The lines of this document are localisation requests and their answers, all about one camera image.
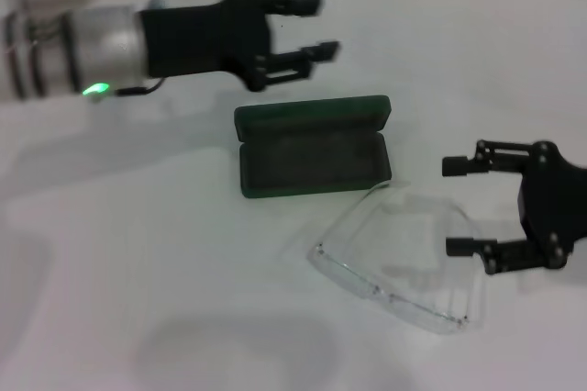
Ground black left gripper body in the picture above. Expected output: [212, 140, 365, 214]
[138, 0, 277, 90]

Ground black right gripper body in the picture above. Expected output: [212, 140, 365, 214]
[516, 141, 587, 272]

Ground clear white glasses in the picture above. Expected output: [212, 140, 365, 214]
[305, 181, 483, 336]

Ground green glasses case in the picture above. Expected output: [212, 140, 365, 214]
[233, 95, 393, 201]

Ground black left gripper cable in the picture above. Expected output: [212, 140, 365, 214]
[114, 77, 166, 97]

